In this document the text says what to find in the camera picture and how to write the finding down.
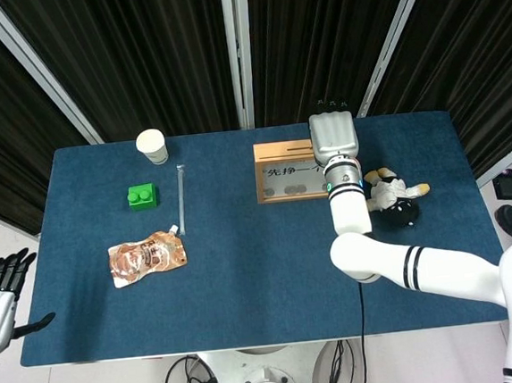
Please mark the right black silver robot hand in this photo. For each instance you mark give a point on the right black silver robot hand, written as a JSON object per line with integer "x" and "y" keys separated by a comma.
{"x": 334, "y": 135}

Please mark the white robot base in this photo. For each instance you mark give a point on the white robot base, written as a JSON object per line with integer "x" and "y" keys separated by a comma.
{"x": 268, "y": 378}

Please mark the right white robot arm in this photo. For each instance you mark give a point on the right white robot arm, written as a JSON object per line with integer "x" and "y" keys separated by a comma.
{"x": 378, "y": 257}

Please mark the small silver coin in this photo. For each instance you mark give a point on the small silver coin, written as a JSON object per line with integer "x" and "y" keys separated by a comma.
{"x": 287, "y": 191}
{"x": 294, "y": 191}
{"x": 301, "y": 189}
{"x": 269, "y": 192}

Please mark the plush penguin toy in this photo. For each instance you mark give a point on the plush penguin toy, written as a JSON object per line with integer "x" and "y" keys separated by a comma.
{"x": 395, "y": 193}

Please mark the blue fabric table mat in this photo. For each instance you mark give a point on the blue fabric table mat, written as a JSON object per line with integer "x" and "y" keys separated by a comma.
{"x": 254, "y": 268}

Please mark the orange spout pouch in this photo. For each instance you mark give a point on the orange spout pouch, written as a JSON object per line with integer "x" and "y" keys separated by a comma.
{"x": 145, "y": 259}

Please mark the clear wrapped straw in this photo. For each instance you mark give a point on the clear wrapped straw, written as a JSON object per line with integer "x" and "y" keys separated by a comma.
{"x": 180, "y": 198}

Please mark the white paper cup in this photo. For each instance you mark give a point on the white paper cup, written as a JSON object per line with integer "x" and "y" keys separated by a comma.
{"x": 150, "y": 142}

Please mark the green building block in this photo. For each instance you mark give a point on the green building block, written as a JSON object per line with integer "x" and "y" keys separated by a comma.
{"x": 142, "y": 199}

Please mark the wooden framed coin bank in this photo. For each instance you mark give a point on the wooden framed coin bank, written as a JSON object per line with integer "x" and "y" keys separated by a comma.
{"x": 279, "y": 151}

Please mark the white metal frame post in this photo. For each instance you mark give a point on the white metal frame post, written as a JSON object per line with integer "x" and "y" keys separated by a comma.
{"x": 39, "y": 71}
{"x": 509, "y": 165}
{"x": 394, "y": 40}
{"x": 236, "y": 45}

